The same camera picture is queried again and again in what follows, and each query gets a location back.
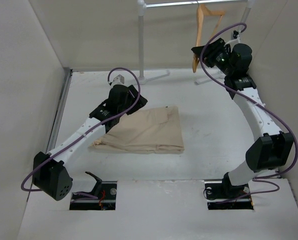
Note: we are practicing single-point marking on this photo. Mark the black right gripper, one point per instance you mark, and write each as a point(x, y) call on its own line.
point(211, 50)

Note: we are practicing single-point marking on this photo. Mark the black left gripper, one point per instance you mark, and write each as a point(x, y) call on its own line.
point(132, 94)

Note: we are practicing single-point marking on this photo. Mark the beige trousers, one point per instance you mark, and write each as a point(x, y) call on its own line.
point(150, 131)

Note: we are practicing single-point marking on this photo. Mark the white clothes rack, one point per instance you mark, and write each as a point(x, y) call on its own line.
point(142, 7)

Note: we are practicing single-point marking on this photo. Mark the wooden clothes hanger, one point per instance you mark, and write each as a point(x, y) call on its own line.
point(201, 12)

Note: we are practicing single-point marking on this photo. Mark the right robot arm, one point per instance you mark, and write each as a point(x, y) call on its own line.
point(272, 146)

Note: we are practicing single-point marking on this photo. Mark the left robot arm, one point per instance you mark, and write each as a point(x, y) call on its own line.
point(50, 170)

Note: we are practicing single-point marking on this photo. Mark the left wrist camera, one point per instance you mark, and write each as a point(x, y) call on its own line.
point(118, 80)

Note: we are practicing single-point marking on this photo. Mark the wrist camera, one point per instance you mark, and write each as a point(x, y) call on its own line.
point(235, 38)
point(118, 80)

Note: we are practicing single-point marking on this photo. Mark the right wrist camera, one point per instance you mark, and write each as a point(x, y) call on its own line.
point(235, 38)

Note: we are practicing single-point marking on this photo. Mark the left aluminium frame rail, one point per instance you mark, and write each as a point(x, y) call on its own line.
point(68, 72)

